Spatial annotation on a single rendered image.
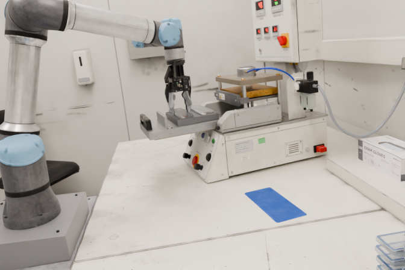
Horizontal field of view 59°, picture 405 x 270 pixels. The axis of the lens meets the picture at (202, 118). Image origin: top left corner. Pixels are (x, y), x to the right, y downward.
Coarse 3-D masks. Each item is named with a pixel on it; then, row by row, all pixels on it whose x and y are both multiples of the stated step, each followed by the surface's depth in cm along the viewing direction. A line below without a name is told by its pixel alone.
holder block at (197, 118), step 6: (168, 114) 145; (198, 114) 138; (210, 114) 135; (216, 114) 136; (174, 120) 136; (180, 120) 131; (186, 120) 132; (192, 120) 133; (198, 120) 134; (204, 120) 134; (210, 120) 135; (180, 126) 132
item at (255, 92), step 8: (224, 88) 156; (232, 88) 153; (240, 88) 151; (248, 88) 147; (256, 88) 146; (264, 88) 143; (272, 88) 141; (240, 96) 137; (248, 96) 139; (256, 96) 140; (264, 96) 141; (272, 96) 142
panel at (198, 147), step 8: (192, 136) 158; (200, 136) 150; (216, 136) 134; (192, 144) 156; (200, 144) 147; (208, 144) 140; (216, 144) 132; (192, 152) 153; (200, 152) 145; (208, 152) 138; (184, 160) 159; (200, 160) 143; (192, 168) 148; (208, 168) 134; (200, 176) 138
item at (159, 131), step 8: (152, 120) 149; (160, 120) 140; (168, 120) 145; (216, 120) 136; (144, 128) 137; (152, 128) 133; (160, 128) 132; (176, 128) 130; (184, 128) 131; (192, 128) 132; (200, 128) 133; (208, 128) 134; (152, 136) 128; (160, 136) 129; (168, 136) 130
